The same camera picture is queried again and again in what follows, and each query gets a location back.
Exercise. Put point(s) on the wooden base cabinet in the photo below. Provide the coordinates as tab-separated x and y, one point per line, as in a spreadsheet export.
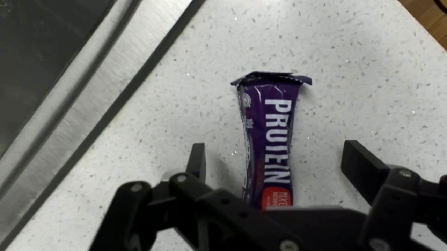
428	20

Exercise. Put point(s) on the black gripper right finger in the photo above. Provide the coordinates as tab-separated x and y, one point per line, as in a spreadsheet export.
396	195

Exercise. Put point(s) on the purple protein chocolate bar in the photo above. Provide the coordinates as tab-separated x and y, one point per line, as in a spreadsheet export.
273	139

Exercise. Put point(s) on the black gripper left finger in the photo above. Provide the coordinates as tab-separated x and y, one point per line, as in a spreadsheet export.
186	209

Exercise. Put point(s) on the stainless steel double sink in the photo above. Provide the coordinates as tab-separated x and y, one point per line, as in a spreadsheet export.
65	83

